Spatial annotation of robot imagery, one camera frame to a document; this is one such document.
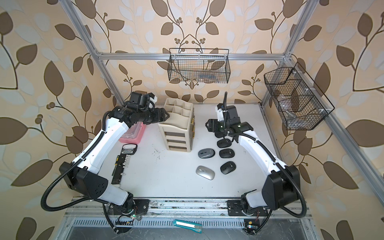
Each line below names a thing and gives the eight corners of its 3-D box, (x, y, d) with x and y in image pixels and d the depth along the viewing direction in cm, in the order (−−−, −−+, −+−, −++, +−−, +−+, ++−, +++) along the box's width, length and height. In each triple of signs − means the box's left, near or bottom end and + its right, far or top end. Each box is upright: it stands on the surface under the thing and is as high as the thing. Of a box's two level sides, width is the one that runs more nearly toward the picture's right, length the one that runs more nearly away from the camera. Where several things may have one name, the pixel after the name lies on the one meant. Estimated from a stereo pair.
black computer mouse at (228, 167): (224, 176, 87) (225, 174, 85) (219, 167, 90) (219, 166, 88) (237, 168, 89) (238, 167, 87) (231, 160, 93) (231, 159, 91)
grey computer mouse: (198, 158, 93) (198, 156, 91) (198, 150, 97) (198, 148, 95) (215, 158, 93) (215, 156, 91) (214, 150, 97) (214, 148, 95)
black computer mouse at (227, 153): (219, 158, 93) (220, 156, 91) (218, 150, 96) (219, 148, 94) (234, 158, 93) (235, 156, 91) (233, 150, 96) (233, 148, 94)
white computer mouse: (194, 173, 88) (194, 171, 87) (198, 165, 91) (198, 163, 90) (212, 181, 85) (213, 180, 83) (216, 173, 88) (216, 172, 86)
